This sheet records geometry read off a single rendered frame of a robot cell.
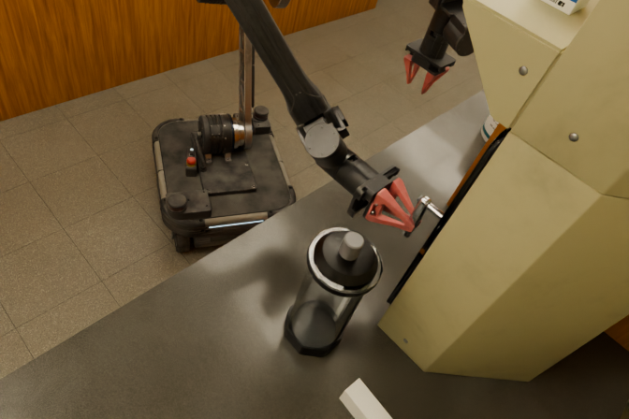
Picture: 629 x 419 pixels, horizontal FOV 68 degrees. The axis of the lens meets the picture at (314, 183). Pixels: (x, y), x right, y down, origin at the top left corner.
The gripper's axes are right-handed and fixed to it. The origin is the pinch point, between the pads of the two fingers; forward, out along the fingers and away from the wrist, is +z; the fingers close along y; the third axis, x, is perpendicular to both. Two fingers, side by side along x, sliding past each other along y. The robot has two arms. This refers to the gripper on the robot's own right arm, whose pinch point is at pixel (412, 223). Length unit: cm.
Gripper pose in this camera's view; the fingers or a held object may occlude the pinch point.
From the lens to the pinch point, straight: 76.4
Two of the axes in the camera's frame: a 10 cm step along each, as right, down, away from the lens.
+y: 6.9, -4.1, 5.9
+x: -2.1, 6.7, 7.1
